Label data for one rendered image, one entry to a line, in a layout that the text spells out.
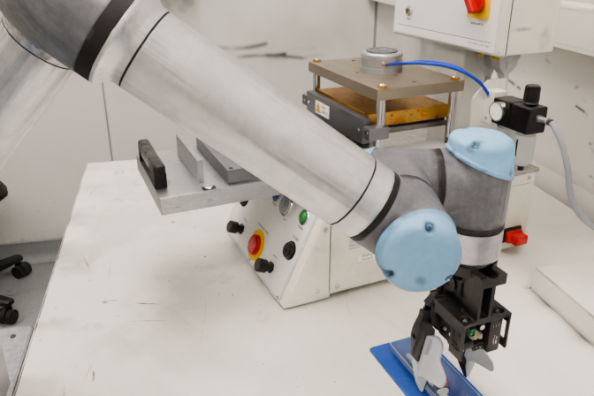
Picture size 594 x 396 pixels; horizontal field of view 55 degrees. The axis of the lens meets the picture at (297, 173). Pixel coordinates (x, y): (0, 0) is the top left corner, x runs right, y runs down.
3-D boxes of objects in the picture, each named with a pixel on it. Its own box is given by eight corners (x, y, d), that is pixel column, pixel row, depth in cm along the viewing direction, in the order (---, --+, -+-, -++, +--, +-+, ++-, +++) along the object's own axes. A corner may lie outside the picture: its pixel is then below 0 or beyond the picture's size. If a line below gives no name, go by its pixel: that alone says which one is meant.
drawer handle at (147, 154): (150, 158, 104) (148, 137, 103) (168, 188, 91) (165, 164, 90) (139, 160, 103) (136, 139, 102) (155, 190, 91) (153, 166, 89)
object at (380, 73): (405, 93, 129) (408, 34, 125) (502, 131, 103) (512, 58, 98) (308, 104, 120) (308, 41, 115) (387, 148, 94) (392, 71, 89)
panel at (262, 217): (226, 230, 124) (259, 151, 121) (278, 303, 99) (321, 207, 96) (218, 228, 123) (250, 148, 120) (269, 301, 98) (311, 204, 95)
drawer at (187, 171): (282, 151, 119) (282, 115, 116) (331, 190, 100) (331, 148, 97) (138, 172, 108) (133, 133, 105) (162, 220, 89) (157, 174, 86)
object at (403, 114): (386, 99, 124) (389, 56, 121) (452, 127, 105) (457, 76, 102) (316, 108, 118) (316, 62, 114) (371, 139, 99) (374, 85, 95)
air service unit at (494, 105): (490, 150, 107) (500, 72, 102) (550, 177, 95) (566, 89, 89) (468, 154, 105) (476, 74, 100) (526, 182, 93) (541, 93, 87)
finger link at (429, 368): (423, 415, 72) (448, 354, 70) (399, 384, 77) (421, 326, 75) (443, 415, 74) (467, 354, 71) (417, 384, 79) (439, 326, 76)
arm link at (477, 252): (426, 215, 70) (480, 204, 73) (423, 247, 72) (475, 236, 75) (465, 242, 64) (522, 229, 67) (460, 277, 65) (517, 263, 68)
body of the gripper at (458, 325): (456, 367, 69) (468, 281, 64) (416, 325, 76) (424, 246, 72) (506, 351, 71) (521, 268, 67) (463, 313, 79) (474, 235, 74)
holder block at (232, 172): (276, 136, 116) (276, 124, 115) (319, 169, 99) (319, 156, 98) (196, 148, 110) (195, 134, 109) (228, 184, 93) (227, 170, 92)
